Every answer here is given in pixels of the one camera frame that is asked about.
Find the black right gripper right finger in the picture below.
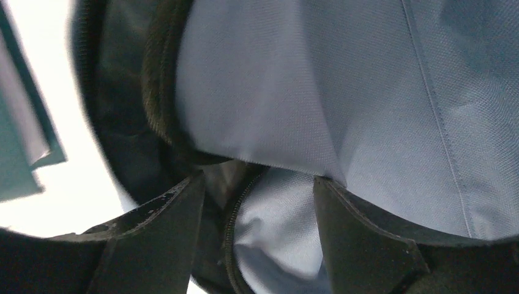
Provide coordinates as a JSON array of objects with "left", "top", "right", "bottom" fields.
[{"left": 313, "top": 177, "right": 518, "bottom": 293}]

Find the teal hardcover book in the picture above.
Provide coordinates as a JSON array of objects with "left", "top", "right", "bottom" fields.
[{"left": 1, "top": 4, "right": 66, "bottom": 202}]

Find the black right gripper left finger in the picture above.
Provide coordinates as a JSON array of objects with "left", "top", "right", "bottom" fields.
[{"left": 1, "top": 173, "right": 205, "bottom": 294}]

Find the blue student backpack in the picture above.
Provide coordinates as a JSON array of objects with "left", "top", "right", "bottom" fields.
[{"left": 72, "top": 1, "right": 518, "bottom": 293}]

